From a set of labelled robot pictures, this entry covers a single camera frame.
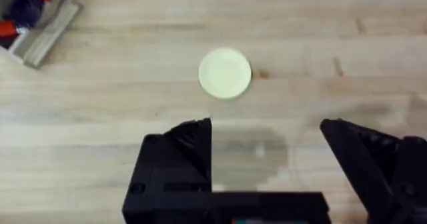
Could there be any pale green round plate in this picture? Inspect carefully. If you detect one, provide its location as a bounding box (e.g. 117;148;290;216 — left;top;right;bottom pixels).
197;47;253;101

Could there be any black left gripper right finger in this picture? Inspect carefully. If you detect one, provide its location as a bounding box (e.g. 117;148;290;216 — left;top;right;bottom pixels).
319;118;427;224

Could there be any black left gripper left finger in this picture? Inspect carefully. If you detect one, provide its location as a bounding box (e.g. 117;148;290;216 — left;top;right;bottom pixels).
121;117;213;224

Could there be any grey box with tools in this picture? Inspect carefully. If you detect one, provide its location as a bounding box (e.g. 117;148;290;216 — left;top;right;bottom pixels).
0;0;83;69

